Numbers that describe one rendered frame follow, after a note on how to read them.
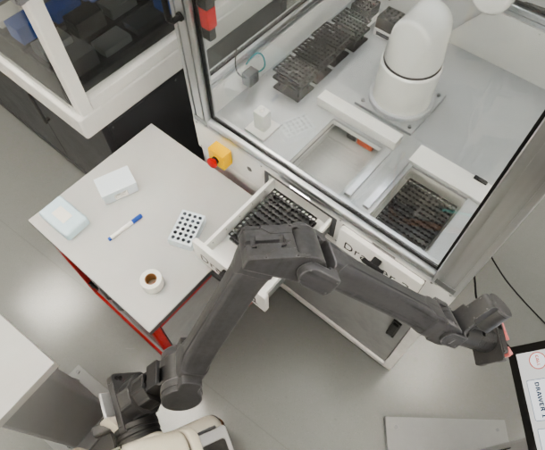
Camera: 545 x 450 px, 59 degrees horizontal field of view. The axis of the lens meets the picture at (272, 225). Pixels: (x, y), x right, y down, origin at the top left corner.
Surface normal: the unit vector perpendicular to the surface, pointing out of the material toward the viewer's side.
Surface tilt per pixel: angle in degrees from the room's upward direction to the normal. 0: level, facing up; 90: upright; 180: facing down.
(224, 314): 71
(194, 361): 64
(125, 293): 0
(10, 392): 0
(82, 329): 0
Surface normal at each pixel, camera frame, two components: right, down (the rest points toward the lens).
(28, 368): 0.00, -0.50
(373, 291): 0.19, 0.62
